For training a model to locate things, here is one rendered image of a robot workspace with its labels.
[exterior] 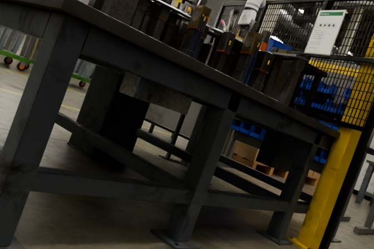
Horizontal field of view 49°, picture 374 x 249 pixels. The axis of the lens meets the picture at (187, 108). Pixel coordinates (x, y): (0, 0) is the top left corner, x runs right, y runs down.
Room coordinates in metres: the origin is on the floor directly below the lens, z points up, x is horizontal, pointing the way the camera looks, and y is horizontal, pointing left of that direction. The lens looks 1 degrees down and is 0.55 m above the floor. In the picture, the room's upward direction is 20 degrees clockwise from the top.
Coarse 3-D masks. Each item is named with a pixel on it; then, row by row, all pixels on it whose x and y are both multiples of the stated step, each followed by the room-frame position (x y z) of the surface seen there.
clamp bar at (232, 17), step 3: (237, 9) 2.57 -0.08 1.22; (231, 12) 2.60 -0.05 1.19; (234, 12) 2.59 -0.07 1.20; (237, 12) 2.57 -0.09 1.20; (231, 15) 2.59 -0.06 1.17; (234, 15) 2.61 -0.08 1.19; (231, 18) 2.58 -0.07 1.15; (234, 18) 2.60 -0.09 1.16; (231, 21) 2.58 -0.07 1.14; (234, 21) 2.60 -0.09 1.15; (228, 24) 2.59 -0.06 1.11; (231, 24) 2.60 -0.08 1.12; (228, 27) 2.58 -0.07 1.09; (231, 27) 2.60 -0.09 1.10; (228, 30) 2.57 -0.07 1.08; (231, 30) 2.59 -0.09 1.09
